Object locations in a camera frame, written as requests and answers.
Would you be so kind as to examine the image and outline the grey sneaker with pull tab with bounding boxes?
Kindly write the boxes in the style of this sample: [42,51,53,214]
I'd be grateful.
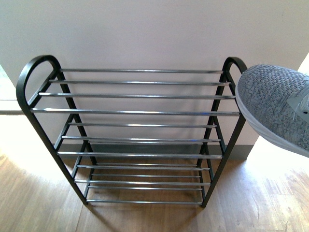
[236,64,309,157]

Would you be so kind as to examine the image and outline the black metal shoe rack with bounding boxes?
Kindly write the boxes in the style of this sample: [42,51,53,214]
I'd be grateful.
[16,55,247,207]

